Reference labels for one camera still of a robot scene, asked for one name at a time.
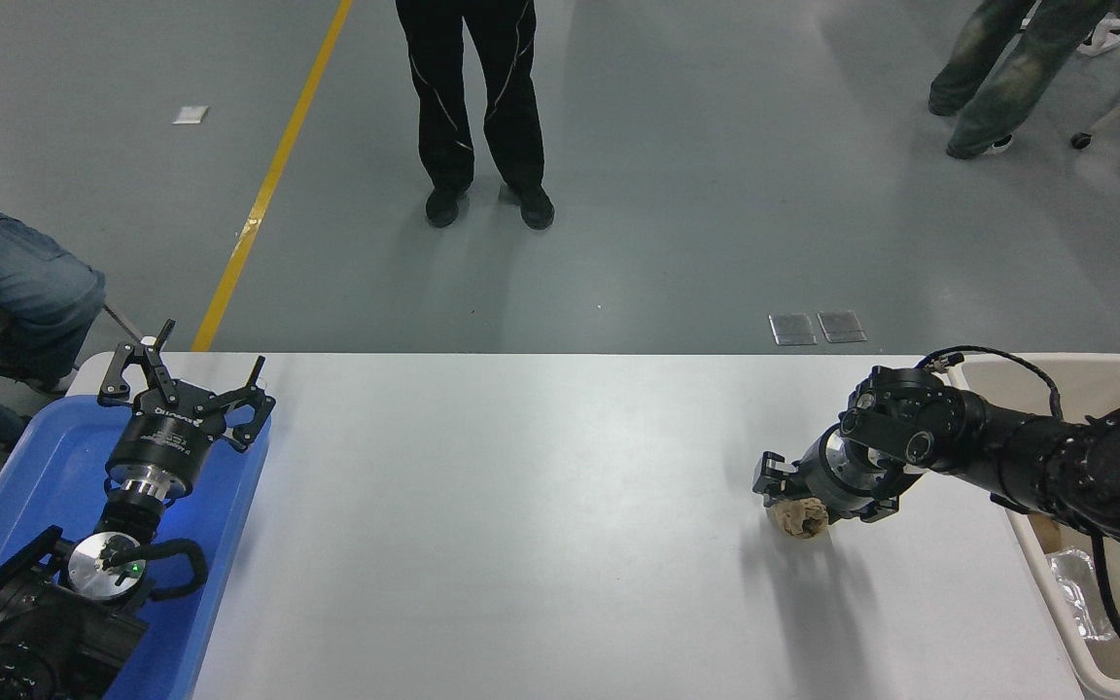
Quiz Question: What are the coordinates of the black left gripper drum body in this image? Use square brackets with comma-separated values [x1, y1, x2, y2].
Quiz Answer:
[107, 384, 232, 484]

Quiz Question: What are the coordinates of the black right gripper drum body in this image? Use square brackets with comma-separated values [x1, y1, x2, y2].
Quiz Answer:
[798, 433, 919, 516]

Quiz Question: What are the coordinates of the tan paper ball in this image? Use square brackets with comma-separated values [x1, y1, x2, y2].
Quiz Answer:
[767, 498, 830, 541]

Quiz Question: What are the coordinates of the blue plastic tray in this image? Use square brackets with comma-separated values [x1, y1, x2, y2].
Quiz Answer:
[0, 394, 273, 700]

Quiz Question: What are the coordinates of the silver floor hatch plate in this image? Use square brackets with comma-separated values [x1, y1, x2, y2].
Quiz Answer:
[818, 310, 868, 344]
[769, 313, 819, 346]

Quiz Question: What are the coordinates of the seated person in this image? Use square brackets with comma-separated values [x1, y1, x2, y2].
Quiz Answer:
[0, 92, 106, 448]

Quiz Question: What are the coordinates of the clear crumpled plastic wrap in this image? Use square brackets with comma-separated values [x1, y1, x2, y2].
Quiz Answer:
[1051, 546, 1117, 643]

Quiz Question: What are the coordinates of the large pale plastic bin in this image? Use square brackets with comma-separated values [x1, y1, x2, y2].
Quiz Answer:
[946, 352, 1120, 700]

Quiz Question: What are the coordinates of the standing person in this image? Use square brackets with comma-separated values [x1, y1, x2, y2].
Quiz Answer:
[395, 0, 556, 231]

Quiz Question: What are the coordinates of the person beside wheeled chair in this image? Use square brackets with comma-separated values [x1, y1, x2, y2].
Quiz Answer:
[927, 0, 1115, 161]

